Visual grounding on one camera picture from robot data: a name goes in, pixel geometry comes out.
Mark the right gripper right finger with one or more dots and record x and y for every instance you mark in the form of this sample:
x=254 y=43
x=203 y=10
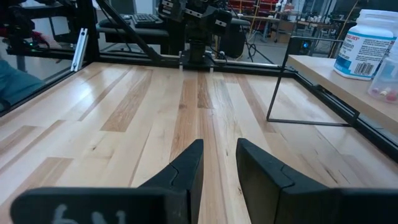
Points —
x=261 y=180

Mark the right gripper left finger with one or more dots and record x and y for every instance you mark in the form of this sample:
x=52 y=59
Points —
x=186 y=174

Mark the clear plastic pill bottle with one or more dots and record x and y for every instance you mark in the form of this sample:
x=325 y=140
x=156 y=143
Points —
x=385 y=81

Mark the white melatonin supplement bottle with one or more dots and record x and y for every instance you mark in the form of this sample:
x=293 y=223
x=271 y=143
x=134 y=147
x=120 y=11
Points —
x=360 y=46

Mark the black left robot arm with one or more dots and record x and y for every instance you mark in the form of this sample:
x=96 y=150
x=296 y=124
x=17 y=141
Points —
x=197 y=49

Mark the wooden shelf black metal legs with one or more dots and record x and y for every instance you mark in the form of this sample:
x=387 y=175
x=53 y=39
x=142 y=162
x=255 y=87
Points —
x=342 y=87

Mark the black office chair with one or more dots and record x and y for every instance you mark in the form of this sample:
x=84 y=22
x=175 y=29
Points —
x=231 y=37

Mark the red storage rack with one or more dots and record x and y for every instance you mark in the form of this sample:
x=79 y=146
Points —
x=248 y=6

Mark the computer keyboard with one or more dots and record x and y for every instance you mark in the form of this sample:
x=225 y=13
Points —
x=146 y=19

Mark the black desk bar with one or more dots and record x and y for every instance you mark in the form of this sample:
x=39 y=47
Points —
x=133 y=32

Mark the black box blue light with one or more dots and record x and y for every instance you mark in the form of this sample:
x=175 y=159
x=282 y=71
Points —
x=303 y=45

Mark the silver aluminium profile piece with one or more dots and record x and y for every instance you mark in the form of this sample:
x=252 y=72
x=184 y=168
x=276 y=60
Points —
x=79 y=49

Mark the person's hand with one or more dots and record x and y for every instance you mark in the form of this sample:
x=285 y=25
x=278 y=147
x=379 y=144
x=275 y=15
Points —
x=46 y=40

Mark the person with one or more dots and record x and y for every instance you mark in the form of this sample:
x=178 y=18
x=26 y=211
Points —
x=15 y=85

